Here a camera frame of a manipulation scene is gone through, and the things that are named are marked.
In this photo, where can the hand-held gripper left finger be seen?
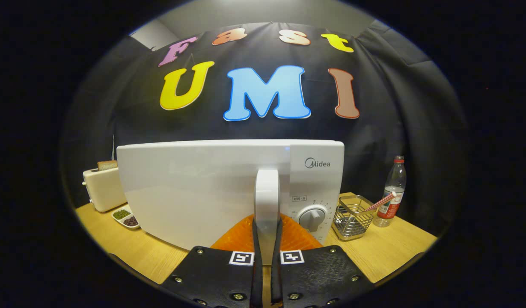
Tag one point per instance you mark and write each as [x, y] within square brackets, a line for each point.
[257, 273]

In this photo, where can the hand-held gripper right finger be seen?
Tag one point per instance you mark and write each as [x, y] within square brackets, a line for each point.
[276, 273]

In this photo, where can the white microwave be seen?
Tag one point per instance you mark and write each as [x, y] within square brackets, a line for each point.
[194, 188]

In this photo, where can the red striped straw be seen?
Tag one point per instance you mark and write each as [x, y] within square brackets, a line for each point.
[380, 202]

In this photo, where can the white divided bean dish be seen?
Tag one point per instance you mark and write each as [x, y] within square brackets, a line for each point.
[125, 217]

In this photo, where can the clear plastic water bottle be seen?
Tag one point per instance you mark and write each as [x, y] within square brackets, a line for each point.
[393, 184]

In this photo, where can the white toaster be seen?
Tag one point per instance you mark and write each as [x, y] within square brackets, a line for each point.
[104, 190]

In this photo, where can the toast slice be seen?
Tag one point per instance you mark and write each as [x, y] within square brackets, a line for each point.
[107, 165]

